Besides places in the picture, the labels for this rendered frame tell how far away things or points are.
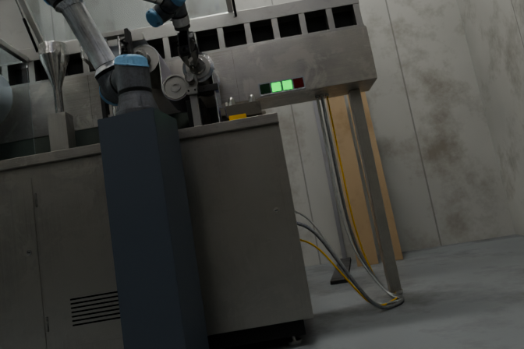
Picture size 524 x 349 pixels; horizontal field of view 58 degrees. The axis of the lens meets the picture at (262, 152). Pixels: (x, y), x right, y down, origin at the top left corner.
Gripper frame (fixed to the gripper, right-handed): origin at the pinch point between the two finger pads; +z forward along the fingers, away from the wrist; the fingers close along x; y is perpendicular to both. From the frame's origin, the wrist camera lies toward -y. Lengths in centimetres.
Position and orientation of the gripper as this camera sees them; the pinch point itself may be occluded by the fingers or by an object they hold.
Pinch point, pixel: (192, 66)
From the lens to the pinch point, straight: 222.9
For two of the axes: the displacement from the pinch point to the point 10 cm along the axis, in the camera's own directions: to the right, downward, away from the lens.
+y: -1.1, -6.5, 7.5
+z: 1.4, 7.4, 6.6
